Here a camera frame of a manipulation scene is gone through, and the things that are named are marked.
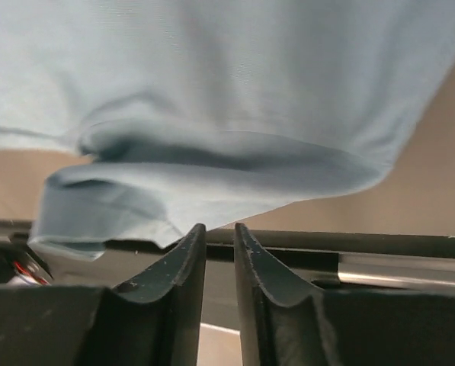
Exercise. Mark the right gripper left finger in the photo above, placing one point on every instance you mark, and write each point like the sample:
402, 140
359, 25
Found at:
154, 317

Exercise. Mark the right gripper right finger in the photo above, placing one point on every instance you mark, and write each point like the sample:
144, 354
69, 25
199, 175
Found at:
282, 317

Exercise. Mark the blue t shirt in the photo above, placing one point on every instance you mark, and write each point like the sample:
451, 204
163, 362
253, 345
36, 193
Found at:
210, 111

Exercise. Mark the aluminium frame rail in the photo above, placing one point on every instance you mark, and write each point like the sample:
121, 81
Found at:
397, 271

